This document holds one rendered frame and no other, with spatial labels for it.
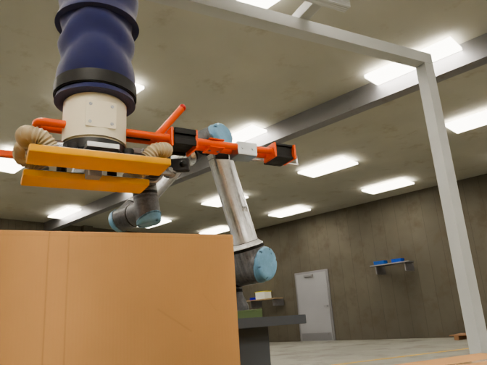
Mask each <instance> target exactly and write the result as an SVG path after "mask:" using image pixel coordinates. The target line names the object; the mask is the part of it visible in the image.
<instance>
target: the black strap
mask: <svg viewBox="0 0 487 365"><path fill-rule="evenodd" d="M81 82H99V83H107V84H110V85H114V86H117V87H118V88H121V89H123V90H125V91H127V92H128V93H129V94H130V95H131V96H132V97H133V100H134V102H135V104H136V100H137V89H136V86H135V84H134V83H133V82H132V81H131V80H130V79H128V78H127V77H126V76H124V75H121V74H120V73H118V72H114V71H111V70H106V69H101V68H93V67H83V68H76V69H72V70H68V71H65V72H63V73H61V74H60V75H58V76H57V77H56V78H55V79H54V87H53V97H55V95H56V93H57V91H58V90H59V89H60V88H62V87H64V86H66V85H70V84H74V83H81Z"/></svg>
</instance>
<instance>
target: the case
mask: <svg viewBox="0 0 487 365"><path fill-rule="evenodd" d="M0 365H241V362H240V349H239V336H238V312H237V300H236V276H235V263H234V250H233V236H232V235H213V234H177V233H141V232H70V231H35V230H0Z"/></svg>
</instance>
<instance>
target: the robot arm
mask: <svg viewBox="0 0 487 365"><path fill-rule="evenodd" d="M198 138H201V139H207V140H208V139H209V138H218V139H224V141H223V142H229V143H232V140H233V136H232V134H231V132H230V131H229V129H228V128H227V127H226V126H224V124H221V123H215V124H213V125H210V126H209V127H206V128H204V129H203V130H200V131H198ZM202 152H203V151H197V150H195V151H194V152H193V153H192V154H191V155H190V156H189V157H187V156H176V155H172V156H169V157H168V158H167V159H171V165H170V166H169V167H168V168H167V169H166V170H165V171H164V172H163V173H162V174H161V175H160V176H155V175H149V176H145V177H142V178H140V179H147V180H149V186H148V187H147V188H146V189H145V190H144V191H142V192H141V193H133V195H132V196H131V197H130V198H129V199H128V200H127V201H126V202H125V203H124V204H123V205H122V206H121V207H120V208H118V209H115V210H113V211H112V212H111V213H110V214H109V225H110V227H111V228H112V229H113V230H114V231H116V232H125V231H127V230H130V229H133V228H135V227H139V228H147V227H152V226H155V225H157V224H159V223H160V222H161V220H162V218H161V214H162V213H161V211H160V207H159V197H160V196H161V195H162V194H163V193H164V192H165V191H166V190H167V189H168V188H169V187H170V186H171V185H172V183H173V182H174V181H175V180H176V179H177V178H178V177H179V176H180V174H181V173H182V172H189V171H190V166H193V165H194V164H195V163H196V162H197V161H198V160H200V159H201V158H202V157H203V156H207V158H208V161H209V165H210V168H211V171H212V175H213V178H214V181H215V185H216V188H217V192H218V194H219V197H220V201H221V204H222V208H223V211H224V214H225V218H226V221H227V223H228V228H229V230H230V234H231V235H232V236H233V245H234V246H233V250H234V263H235V276H236V300H237V311H243V310H249V305H248V303H247V302H246V299H245V298H244V295H243V291H242V287H243V286H247V285H253V284H257V283H263V282H266V281H268V280H271V279H272V278H273V277H274V275H275V273H276V269H277V261H276V257H275V254H274V252H273V251H272V249H271V248H269V247H267V246H264V243H263V241H261V240H260V239H258V238H257V235H256V232H255V229H254V225H253V222H252V220H251V215H250V213H249V209H248V206H247V203H246V199H245V196H244V192H243V190H242V187H241V183H240V180H239V177H238V173H237V171H236V166H235V164H234V161H233V160H230V156H229V159H216V158H215V155H214V154H203V153H202Z"/></svg>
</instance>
